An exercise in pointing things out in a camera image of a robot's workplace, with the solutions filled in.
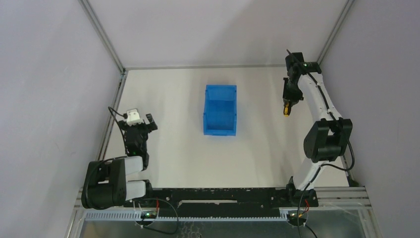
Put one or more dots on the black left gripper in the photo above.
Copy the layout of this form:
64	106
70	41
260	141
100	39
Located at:
141	128

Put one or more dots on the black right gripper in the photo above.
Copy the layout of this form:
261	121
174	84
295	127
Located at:
287	96

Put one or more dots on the yellow black handled screwdriver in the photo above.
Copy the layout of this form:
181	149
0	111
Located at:
287	109

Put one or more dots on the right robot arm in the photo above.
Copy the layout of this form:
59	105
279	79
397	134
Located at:
327	139

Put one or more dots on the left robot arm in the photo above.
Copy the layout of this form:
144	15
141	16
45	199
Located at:
106	183

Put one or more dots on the blue plastic bin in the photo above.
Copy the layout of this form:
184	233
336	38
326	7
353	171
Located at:
220	110

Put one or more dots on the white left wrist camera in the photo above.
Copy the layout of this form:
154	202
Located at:
133	117

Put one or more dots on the left controller board with cables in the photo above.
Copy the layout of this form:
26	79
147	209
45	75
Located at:
154	216

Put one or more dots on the controller board with cables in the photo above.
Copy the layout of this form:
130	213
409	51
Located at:
154	216
299	220

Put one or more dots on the grey slotted cable duct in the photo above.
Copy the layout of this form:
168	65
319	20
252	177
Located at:
115	215

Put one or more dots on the black mounting rail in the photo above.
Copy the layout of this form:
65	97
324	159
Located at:
227	202

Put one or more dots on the right controller board with cables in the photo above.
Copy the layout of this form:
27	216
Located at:
299	220

